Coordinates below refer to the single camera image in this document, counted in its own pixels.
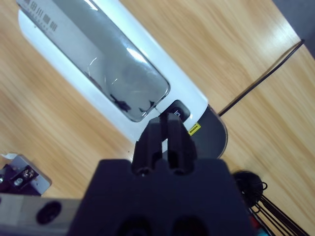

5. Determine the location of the clear water tank dark lid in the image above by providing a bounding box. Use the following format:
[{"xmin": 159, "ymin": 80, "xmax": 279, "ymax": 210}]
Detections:
[{"xmin": 188, "ymin": 104, "xmax": 228, "ymax": 160}]

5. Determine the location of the white mount block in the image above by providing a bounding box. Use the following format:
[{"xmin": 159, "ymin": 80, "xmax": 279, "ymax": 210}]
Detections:
[{"xmin": 0, "ymin": 154, "xmax": 53, "ymax": 197}]

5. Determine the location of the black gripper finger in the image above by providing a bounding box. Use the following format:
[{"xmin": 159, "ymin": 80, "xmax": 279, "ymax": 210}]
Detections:
[
  {"xmin": 131, "ymin": 117, "xmax": 164, "ymax": 177},
  {"xmin": 166, "ymin": 112, "xmax": 198, "ymax": 175}
]

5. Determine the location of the black mount post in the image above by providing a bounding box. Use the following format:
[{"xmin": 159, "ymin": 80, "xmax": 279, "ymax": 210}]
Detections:
[{"xmin": 0, "ymin": 164, "xmax": 39, "ymax": 195}]

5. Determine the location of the white tape label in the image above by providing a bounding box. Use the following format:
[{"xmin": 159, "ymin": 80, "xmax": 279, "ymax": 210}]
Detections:
[{"xmin": 0, "ymin": 152, "xmax": 17, "ymax": 161}]

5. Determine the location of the black machine power cord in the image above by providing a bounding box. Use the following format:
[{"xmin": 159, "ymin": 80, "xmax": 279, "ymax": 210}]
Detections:
[{"xmin": 218, "ymin": 39, "xmax": 306, "ymax": 118}]

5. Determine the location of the black capsule holder with rods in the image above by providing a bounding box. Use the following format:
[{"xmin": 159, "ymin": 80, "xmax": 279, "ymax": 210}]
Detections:
[{"xmin": 232, "ymin": 171, "xmax": 315, "ymax": 236}]

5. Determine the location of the grey translucent machine lid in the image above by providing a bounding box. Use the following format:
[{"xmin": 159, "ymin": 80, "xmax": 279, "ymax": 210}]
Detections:
[{"xmin": 16, "ymin": 0, "xmax": 172, "ymax": 123}]

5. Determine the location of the white capsule coffee machine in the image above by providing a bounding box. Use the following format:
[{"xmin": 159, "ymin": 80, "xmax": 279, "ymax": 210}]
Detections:
[{"xmin": 16, "ymin": 0, "xmax": 209, "ymax": 145}]

